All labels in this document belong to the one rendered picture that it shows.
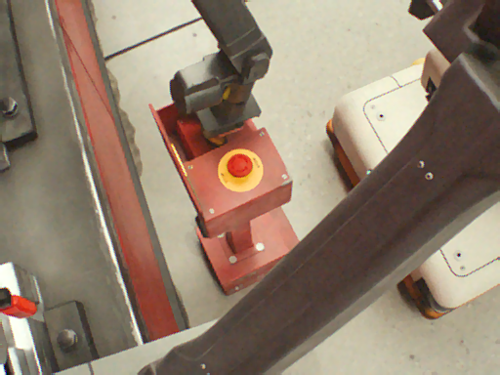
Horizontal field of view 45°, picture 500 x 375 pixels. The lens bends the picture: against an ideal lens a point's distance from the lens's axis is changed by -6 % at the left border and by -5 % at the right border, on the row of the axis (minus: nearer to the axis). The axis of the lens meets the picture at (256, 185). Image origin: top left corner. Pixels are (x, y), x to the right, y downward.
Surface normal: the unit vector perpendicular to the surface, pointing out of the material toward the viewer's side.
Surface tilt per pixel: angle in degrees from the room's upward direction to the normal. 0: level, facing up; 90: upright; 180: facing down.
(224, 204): 0
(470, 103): 48
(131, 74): 0
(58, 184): 0
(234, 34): 72
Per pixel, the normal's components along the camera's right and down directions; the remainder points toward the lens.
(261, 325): -0.69, 0.09
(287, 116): -0.02, -0.31
